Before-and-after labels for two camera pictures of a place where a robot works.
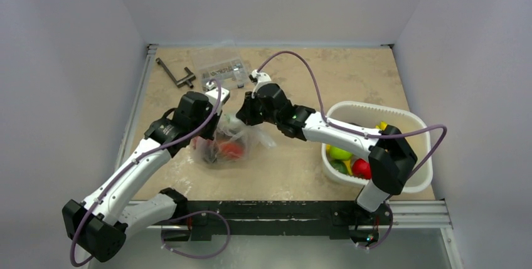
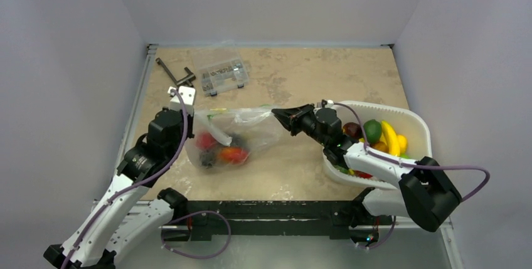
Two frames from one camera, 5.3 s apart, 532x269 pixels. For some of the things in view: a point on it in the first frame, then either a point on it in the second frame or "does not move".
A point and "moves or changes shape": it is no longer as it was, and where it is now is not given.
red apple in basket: x=361 y=169 does not move
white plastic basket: x=367 y=115 does not move
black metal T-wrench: x=187 y=79 does not move
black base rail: x=342 y=219 does not move
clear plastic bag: x=231 y=143 moves or changes shape
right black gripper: x=246 y=113 -> x=299 y=118
